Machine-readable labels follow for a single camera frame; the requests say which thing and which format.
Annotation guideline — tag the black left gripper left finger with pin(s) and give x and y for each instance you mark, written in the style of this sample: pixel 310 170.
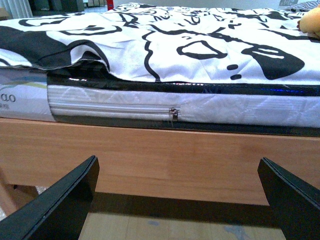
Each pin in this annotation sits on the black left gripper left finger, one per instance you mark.
pixel 59 212

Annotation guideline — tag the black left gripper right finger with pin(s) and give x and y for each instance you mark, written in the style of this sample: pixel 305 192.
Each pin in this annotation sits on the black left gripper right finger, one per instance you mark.
pixel 294 202

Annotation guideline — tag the yellow plush toy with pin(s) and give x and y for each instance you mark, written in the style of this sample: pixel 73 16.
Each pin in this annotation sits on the yellow plush toy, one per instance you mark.
pixel 310 22

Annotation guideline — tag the white quilted mattress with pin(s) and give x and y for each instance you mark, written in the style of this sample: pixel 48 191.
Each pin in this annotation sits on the white quilted mattress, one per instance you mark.
pixel 91 96

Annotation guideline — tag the silver mattress zipper pull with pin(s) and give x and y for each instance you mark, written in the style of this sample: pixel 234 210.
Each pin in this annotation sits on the silver mattress zipper pull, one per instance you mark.
pixel 174 114

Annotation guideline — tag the black and white bedsheet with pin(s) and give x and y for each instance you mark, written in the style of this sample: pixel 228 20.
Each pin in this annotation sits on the black and white bedsheet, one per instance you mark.
pixel 146 43

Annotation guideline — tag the wooden bed frame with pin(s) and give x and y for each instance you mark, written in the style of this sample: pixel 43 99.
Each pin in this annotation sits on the wooden bed frame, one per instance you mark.
pixel 189 165

